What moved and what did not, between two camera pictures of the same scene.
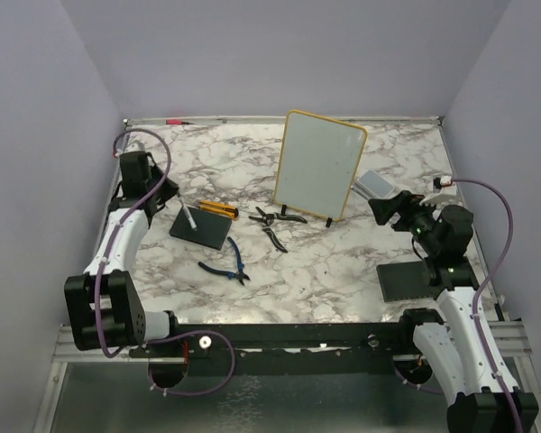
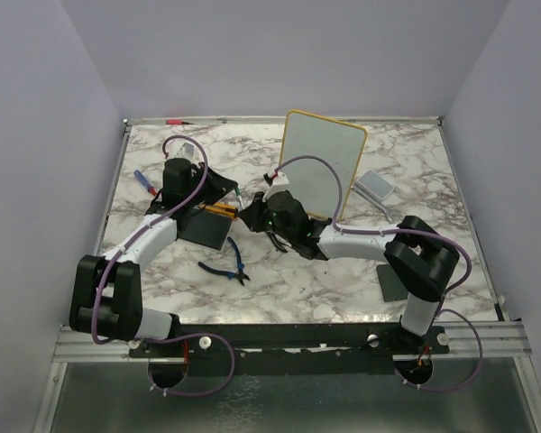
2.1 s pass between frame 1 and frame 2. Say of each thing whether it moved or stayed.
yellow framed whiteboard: stayed
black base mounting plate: stayed
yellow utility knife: stayed
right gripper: moved
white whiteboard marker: moved
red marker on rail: stayed
